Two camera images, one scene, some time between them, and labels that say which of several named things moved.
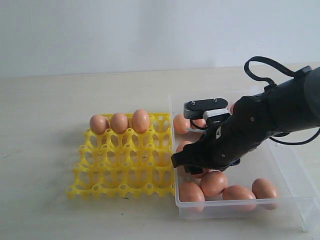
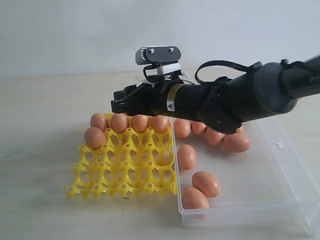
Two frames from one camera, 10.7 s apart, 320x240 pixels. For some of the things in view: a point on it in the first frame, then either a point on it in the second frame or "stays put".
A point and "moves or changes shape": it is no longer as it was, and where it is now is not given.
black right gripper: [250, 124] -> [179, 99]
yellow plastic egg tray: [112, 166] stays put
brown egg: [119, 123] stays put
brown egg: [191, 195] moves or changes shape
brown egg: [140, 121] stays put
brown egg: [265, 193] -> [160, 123]
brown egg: [238, 198] -> [94, 138]
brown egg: [99, 124] stays put
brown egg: [213, 183] moves or changes shape
